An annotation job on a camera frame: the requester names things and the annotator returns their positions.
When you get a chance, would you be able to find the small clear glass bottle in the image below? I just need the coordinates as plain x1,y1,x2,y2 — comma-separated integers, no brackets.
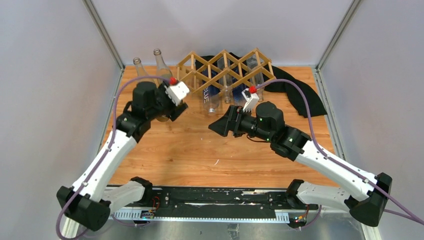
246,55,264,102

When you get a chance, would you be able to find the clear bottle black label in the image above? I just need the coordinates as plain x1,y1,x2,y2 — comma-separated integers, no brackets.
153,48,173,79

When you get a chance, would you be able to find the clear bottle blue label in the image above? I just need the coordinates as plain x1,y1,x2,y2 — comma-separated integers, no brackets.
202,84,220,115

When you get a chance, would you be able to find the slim clear glass bottle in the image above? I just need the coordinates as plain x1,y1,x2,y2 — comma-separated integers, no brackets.
217,57,232,104

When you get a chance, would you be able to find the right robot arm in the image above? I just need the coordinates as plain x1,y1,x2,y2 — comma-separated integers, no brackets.
208,101,393,227

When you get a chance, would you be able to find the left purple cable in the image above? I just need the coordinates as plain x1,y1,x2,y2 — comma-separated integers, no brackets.
54,76,178,240

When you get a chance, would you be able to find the clear bottle white label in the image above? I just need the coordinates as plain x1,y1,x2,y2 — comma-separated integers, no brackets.
133,57,155,84

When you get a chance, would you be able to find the dark green wine bottle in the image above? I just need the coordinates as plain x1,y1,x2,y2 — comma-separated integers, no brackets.
156,113,169,122

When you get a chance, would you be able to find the clear blue labelled bottle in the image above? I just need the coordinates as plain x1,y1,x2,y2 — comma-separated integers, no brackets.
232,83,247,106

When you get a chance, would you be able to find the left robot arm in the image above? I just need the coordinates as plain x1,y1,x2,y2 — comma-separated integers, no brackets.
56,79,190,232

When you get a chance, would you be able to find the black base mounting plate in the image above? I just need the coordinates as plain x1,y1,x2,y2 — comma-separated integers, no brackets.
120,186,320,220

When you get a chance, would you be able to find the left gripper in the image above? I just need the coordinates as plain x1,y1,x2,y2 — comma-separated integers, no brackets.
146,80,188,121

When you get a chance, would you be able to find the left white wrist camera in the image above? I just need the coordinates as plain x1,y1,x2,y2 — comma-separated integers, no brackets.
165,81,190,106

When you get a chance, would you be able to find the aluminium rail frame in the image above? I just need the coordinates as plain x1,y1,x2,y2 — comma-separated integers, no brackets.
59,186,382,240

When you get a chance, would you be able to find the black cloth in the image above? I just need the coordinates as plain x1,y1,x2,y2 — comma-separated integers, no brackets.
195,55,327,118

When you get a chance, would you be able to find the wooden lattice wine rack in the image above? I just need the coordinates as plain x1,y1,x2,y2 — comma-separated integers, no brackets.
176,48,276,96

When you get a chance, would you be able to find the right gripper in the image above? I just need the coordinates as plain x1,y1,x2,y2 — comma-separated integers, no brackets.
208,105,273,143

